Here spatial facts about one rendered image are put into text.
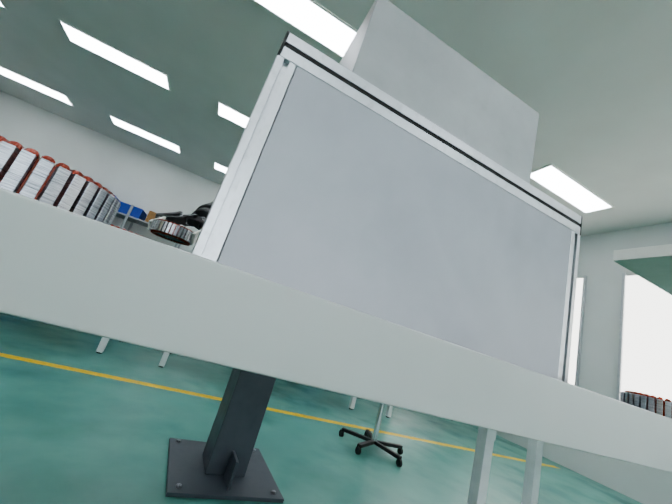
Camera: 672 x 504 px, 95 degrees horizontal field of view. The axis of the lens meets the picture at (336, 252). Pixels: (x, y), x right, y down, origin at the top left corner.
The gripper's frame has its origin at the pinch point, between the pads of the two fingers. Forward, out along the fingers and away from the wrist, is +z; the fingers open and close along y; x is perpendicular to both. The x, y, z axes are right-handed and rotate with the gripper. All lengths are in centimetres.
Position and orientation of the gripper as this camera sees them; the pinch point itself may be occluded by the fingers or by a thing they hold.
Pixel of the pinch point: (174, 230)
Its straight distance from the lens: 95.7
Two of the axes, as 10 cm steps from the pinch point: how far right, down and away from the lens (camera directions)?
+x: 2.9, -9.2, -2.7
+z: -0.3, 2.8, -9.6
